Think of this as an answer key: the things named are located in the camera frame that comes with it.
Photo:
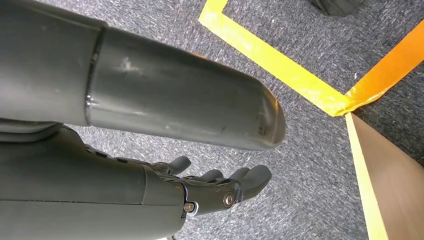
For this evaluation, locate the yellow floor tape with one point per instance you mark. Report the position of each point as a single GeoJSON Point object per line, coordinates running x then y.
{"type": "Point", "coordinates": [271, 63]}

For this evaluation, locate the dark object on floor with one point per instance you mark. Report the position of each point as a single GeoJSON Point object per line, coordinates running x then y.
{"type": "Point", "coordinates": [338, 6]}

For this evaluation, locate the orange floor tape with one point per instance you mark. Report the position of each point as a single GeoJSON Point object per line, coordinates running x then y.
{"type": "Point", "coordinates": [391, 66]}

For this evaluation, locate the brown board with yellow edge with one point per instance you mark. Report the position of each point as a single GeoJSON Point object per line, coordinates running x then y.
{"type": "Point", "coordinates": [397, 192]}

